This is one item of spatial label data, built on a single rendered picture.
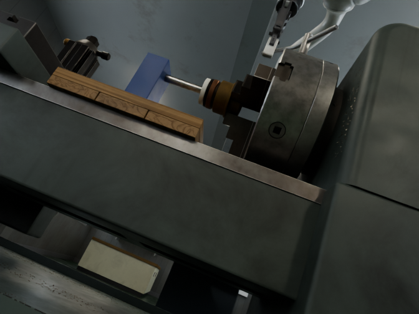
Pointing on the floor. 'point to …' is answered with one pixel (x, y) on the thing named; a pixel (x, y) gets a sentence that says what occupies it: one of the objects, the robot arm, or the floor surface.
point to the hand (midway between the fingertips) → (270, 47)
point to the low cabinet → (118, 267)
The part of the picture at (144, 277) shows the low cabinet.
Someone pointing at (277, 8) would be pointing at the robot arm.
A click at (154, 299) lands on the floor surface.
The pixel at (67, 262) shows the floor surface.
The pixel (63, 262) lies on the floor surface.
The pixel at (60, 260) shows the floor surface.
